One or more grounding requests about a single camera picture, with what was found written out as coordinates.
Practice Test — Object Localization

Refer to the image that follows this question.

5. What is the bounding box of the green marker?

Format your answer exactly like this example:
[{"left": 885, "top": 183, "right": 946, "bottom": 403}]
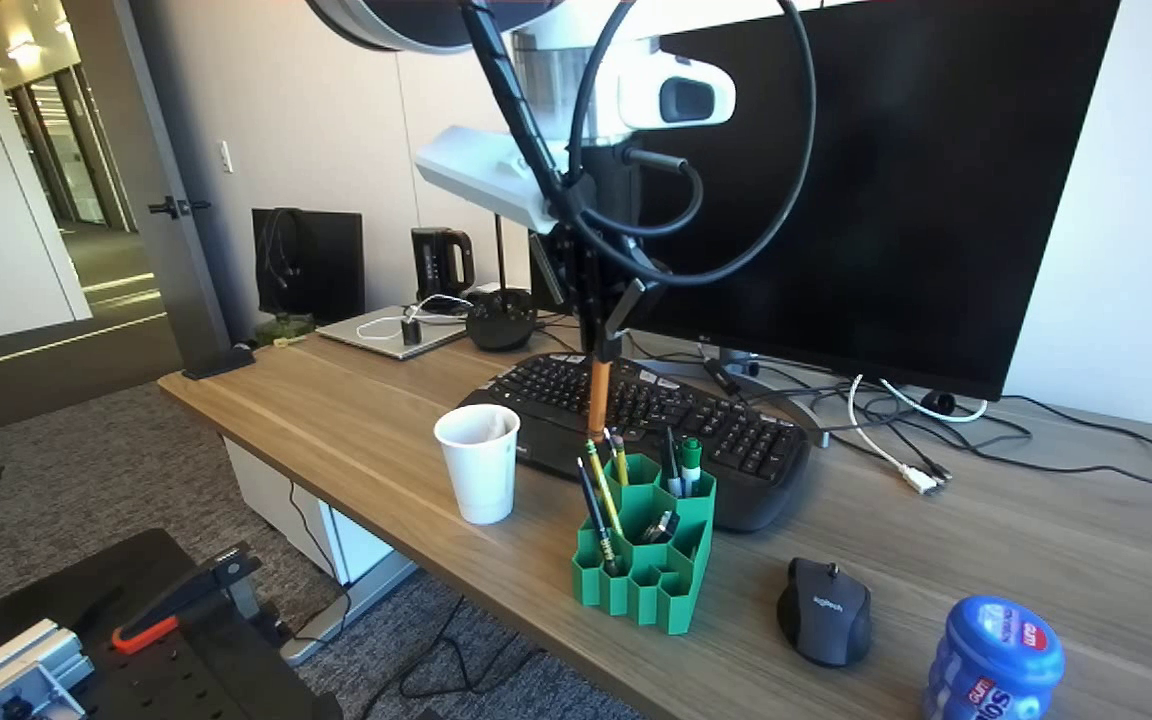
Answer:
[{"left": 675, "top": 433, "right": 709, "bottom": 492}]

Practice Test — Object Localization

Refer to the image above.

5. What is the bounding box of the aluminium rail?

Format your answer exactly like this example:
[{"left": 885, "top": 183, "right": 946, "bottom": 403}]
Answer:
[{"left": 0, "top": 617, "right": 104, "bottom": 720}]

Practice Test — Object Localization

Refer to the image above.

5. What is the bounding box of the large black monitor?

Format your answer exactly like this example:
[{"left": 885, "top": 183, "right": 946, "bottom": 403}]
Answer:
[{"left": 519, "top": 0, "right": 1125, "bottom": 403}]

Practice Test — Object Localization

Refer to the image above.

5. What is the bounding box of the black door handle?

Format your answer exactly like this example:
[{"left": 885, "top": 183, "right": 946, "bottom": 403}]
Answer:
[{"left": 143, "top": 192, "right": 215, "bottom": 225}]

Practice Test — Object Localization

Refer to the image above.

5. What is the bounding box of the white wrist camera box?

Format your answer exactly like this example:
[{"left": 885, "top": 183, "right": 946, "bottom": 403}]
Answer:
[{"left": 411, "top": 122, "right": 566, "bottom": 242}]

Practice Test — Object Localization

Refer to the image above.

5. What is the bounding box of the white desk cable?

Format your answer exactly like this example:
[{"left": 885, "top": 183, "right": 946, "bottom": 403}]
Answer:
[{"left": 845, "top": 374, "right": 948, "bottom": 500}]

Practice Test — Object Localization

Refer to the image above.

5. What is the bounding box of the black pegboard work table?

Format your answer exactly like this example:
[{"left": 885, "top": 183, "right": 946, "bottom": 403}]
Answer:
[{"left": 0, "top": 527, "right": 346, "bottom": 720}]

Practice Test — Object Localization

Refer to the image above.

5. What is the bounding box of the black desk cable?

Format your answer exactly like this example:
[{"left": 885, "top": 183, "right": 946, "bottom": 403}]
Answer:
[{"left": 681, "top": 336, "right": 1152, "bottom": 492}]

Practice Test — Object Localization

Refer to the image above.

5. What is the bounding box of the silver flat tray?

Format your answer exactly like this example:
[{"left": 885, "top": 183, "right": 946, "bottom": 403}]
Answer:
[{"left": 312, "top": 299, "right": 472, "bottom": 363}]

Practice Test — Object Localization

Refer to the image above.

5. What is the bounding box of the white paper cup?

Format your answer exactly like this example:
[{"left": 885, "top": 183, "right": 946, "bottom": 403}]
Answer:
[{"left": 429, "top": 399, "right": 523, "bottom": 527}]

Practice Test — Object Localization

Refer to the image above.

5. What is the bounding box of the green hexagonal pencil rack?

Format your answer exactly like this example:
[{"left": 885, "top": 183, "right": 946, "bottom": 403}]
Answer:
[{"left": 570, "top": 446, "right": 724, "bottom": 641}]

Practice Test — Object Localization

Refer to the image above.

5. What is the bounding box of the blue plastic container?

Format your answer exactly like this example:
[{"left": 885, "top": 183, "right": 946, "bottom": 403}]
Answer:
[{"left": 919, "top": 592, "right": 1070, "bottom": 720}]

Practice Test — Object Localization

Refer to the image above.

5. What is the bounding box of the white under-desk cabinet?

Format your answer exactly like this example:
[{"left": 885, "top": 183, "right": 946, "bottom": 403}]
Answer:
[{"left": 219, "top": 435, "right": 424, "bottom": 592}]

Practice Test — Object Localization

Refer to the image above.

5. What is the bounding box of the black ball webcam on stand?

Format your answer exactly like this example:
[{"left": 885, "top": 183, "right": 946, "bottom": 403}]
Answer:
[{"left": 465, "top": 215, "right": 544, "bottom": 356}]

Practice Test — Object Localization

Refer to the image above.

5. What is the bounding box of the dark pencil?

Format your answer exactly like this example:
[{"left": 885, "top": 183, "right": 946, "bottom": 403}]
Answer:
[{"left": 570, "top": 453, "right": 620, "bottom": 570}]

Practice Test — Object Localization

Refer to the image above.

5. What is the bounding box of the orange handled black clamp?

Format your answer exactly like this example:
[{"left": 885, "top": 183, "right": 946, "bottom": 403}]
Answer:
[{"left": 109, "top": 545, "right": 265, "bottom": 662}]

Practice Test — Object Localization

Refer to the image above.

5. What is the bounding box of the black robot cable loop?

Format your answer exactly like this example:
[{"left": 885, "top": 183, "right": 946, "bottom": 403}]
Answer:
[{"left": 460, "top": 0, "right": 825, "bottom": 294}]

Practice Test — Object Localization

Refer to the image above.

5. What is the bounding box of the black framed box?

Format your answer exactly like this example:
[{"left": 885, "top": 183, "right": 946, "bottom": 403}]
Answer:
[{"left": 250, "top": 204, "right": 371, "bottom": 330}]

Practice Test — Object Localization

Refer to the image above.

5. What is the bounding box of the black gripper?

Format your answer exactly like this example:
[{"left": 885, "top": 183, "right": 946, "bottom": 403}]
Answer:
[{"left": 544, "top": 142, "right": 670, "bottom": 363}]

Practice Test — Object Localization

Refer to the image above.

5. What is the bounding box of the black computer keyboard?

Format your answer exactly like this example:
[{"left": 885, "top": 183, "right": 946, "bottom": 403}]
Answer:
[{"left": 460, "top": 347, "right": 821, "bottom": 539}]

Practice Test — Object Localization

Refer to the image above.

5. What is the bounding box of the black computer mouse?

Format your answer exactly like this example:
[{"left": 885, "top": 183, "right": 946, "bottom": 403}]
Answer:
[{"left": 772, "top": 552, "right": 878, "bottom": 671}]

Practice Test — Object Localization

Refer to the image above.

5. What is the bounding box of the orange crayon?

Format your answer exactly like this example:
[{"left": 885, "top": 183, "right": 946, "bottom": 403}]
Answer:
[{"left": 586, "top": 347, "right": 618, "bottom": 446}]

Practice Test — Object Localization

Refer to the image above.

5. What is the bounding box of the black floor cable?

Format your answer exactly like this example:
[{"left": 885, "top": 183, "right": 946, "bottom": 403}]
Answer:
[{"left": 275, "top": 486, "right": 570, "bottom": 712}]

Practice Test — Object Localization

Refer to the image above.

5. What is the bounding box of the yellow pencil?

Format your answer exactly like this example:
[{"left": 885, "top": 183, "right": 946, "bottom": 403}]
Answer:
[{"left": 586, "top": 435, "right": 633, "bottom": 545}]

